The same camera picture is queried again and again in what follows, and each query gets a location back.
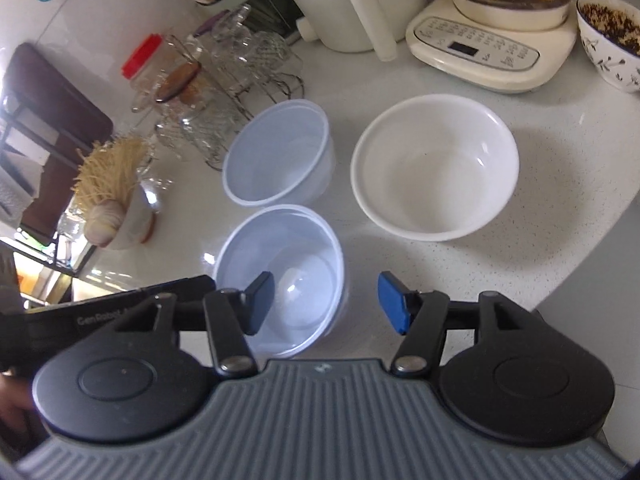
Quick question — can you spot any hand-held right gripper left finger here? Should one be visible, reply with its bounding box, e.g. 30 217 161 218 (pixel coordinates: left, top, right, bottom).
115 271 276 378

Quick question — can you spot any white electric cooking pot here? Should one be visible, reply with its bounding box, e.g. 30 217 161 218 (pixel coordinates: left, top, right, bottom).
270 0 426 61

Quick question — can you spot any wire rack of glass cups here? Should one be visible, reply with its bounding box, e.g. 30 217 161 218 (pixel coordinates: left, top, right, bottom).
155 5 306 171

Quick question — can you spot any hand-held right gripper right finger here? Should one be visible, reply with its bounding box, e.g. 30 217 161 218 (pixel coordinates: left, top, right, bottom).
378 271 543 378

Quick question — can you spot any clear drinking glass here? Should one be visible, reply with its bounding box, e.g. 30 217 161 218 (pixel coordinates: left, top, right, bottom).
56 210 97 267

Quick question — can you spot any black dish rack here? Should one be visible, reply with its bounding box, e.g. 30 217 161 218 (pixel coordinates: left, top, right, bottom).
0 75 96 281

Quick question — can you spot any glass kettle on cream base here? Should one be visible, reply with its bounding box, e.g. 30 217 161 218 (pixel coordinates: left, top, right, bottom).
405 0 583 93

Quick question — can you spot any dark brown cutting board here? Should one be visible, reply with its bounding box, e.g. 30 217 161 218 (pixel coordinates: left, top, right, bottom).
0 42 115 241

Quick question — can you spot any pale blue plastic bowl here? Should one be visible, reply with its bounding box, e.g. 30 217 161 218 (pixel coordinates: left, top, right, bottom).
222 100 336 209
212 204 347 358

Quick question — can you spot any white bowl holding garlic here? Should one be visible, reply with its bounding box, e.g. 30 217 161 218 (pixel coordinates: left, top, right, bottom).
85 180 157 251

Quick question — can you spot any patterned bowl with dark contents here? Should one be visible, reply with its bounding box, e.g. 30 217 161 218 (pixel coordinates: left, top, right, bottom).
576 0 640 93

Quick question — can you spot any plain white bowl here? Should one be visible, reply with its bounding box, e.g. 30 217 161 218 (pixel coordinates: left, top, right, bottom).
350 94 521 242

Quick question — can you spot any red-lidded clear jar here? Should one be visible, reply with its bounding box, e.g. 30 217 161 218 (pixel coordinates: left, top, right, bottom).
122 34 201 111

